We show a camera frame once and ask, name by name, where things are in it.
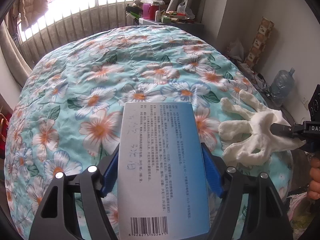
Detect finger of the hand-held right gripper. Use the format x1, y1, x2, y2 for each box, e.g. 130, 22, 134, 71
274, 130, 307, 139
271, 122, 304, 131

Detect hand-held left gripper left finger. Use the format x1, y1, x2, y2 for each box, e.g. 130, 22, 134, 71
29, 142, 121, 240

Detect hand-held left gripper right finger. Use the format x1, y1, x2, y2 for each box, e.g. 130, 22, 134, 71
200, 142, 293, 240

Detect white fluffy glove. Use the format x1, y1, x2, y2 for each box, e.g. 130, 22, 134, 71
219, 90, 307, 167

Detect light blue cardboard box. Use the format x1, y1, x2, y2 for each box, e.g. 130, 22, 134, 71
117, 102, 211, 240

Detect person's right hand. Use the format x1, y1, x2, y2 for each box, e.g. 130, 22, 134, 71
309, 158, 320, 193

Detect large blue water jug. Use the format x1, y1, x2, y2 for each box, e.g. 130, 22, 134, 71
270, 67, 296, 106

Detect pink patterned clothing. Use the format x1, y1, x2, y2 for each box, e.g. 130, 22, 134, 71
287, 194, 313, 240

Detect tall patterned box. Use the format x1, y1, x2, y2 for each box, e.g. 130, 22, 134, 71
244, 17, 275, 68

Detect crumpled white plastic bag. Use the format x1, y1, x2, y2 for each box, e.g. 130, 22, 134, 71
226, 39, 245, 61

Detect floral quilted blanket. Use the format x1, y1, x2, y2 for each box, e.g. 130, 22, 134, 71
5, 25, 295, 240

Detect grey cabinet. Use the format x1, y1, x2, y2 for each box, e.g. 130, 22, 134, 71
138, 17, 204, 30

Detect beige curtain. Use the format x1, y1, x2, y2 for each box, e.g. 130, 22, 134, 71
0, 17, 33, 91

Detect pile of small boxes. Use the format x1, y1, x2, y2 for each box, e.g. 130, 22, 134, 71
161, 10, 195, 24

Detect metal balcony railing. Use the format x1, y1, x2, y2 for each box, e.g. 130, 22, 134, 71
17, 0, 140, 53

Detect red thermos bottle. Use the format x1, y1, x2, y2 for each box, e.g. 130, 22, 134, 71
149, 2, 159, 20

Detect hanging padded jacket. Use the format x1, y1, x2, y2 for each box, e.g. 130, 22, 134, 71
19, 0, 48, 28

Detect black cable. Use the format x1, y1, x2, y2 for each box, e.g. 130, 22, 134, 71
250, 72, 273, 96

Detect white plastic bag with handles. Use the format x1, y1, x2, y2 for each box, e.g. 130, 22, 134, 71
176, 0, 195, 18

